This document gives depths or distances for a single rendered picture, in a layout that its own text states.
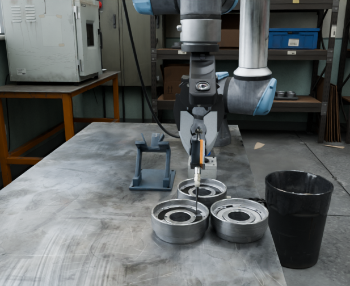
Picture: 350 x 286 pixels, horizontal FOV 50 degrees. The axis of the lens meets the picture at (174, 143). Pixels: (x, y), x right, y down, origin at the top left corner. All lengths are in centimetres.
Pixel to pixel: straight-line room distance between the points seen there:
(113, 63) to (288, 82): 212
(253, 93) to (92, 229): 66
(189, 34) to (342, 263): 176
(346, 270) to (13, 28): 266
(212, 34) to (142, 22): 383
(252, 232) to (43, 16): 254
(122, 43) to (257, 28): 351
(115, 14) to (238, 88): 351
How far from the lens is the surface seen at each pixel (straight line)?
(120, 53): 457
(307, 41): 431
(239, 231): 66
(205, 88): 63
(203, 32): 69
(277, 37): 425
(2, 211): 86
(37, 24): 301
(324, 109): 433
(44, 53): 299
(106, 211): 79
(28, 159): 296
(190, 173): 92
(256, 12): 114
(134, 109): 486
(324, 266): 217
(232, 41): 415
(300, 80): 484
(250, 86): 115
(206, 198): 75
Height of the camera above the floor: 115
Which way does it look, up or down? 16 degrees down
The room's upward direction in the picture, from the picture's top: straight up
